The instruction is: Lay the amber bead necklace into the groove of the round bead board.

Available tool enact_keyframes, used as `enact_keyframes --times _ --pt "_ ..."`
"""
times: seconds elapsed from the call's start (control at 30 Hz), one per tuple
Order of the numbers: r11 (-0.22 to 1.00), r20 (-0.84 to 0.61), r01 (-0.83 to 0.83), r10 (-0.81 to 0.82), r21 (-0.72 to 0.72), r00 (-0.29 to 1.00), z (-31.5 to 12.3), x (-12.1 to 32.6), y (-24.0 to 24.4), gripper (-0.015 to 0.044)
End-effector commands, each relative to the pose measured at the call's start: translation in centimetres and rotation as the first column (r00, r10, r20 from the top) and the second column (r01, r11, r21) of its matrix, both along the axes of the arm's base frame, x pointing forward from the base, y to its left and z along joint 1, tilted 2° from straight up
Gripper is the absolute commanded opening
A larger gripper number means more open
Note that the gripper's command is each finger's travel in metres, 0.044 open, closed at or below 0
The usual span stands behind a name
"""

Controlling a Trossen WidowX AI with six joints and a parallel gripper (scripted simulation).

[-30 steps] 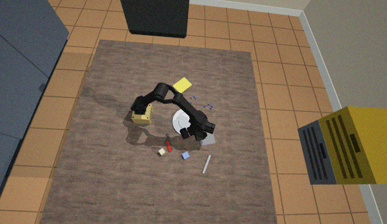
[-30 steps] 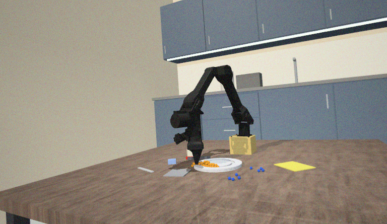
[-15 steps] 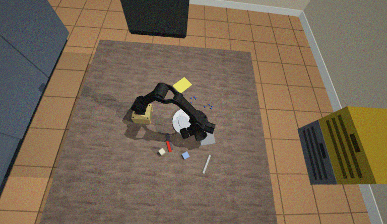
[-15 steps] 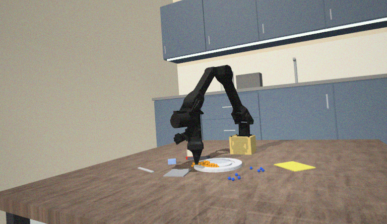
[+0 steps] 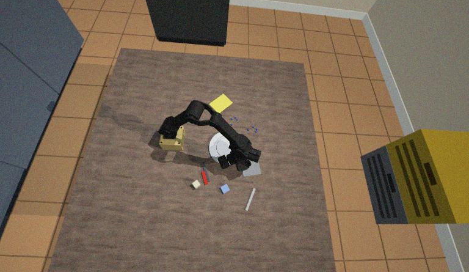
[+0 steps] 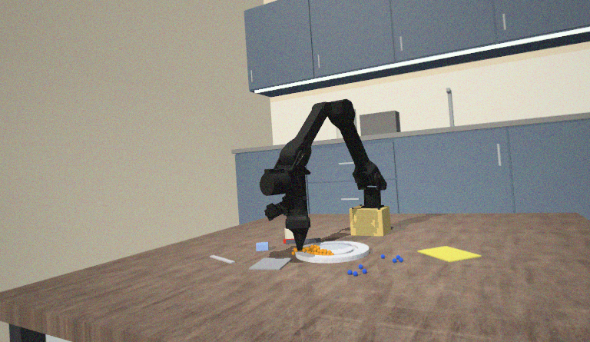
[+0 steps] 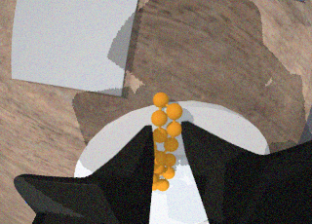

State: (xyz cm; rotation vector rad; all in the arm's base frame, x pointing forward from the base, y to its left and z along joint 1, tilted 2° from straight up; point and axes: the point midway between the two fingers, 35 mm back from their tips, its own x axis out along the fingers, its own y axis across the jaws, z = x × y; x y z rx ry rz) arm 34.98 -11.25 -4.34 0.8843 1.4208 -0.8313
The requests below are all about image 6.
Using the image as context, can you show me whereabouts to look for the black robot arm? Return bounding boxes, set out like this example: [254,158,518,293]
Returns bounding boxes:
[260,99,387,221]

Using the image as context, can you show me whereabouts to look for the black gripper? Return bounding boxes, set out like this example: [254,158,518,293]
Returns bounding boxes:
[285,191,310,251]

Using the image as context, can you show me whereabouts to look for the white round plate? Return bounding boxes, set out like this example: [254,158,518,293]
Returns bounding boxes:
[295,241,370,264]

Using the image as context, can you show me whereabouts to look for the yellow flat square pad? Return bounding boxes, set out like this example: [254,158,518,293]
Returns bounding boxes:
[417,246,482,262]

